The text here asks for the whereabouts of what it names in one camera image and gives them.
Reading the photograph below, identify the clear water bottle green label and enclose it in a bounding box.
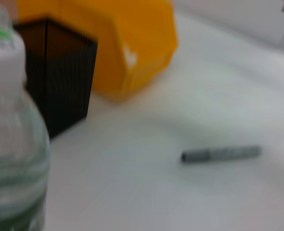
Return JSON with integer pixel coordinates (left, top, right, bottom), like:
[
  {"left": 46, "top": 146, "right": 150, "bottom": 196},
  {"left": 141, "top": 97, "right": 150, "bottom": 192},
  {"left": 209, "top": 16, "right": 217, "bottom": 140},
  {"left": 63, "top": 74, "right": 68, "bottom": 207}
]
[{"left": 0, "top": 24, "right": 51, "bottom": 231}]

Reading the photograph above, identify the black mesh pen holder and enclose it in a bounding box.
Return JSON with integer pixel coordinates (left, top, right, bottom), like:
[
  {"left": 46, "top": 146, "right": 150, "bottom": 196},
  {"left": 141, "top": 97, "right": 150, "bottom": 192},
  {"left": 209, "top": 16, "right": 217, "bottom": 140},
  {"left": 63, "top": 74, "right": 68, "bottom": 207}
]
[{"left": 13, "top": 16, "right": 99, "bottom": 140}]

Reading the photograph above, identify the grey marker pen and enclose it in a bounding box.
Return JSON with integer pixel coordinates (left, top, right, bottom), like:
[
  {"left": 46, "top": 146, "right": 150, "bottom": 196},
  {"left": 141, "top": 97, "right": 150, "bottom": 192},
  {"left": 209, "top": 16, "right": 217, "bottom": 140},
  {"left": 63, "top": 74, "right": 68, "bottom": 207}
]
[{"left": 180, "top": 145, "right": 262, "bottom": 164}]

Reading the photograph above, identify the yellow plastic storage bin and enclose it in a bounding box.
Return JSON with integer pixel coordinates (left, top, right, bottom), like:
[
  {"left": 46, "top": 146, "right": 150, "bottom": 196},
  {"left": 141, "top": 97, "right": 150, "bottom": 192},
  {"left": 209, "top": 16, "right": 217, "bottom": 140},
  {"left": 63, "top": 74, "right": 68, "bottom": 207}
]
[{"left": 16, "top": 0, "right": 179, "bottom": 99}]

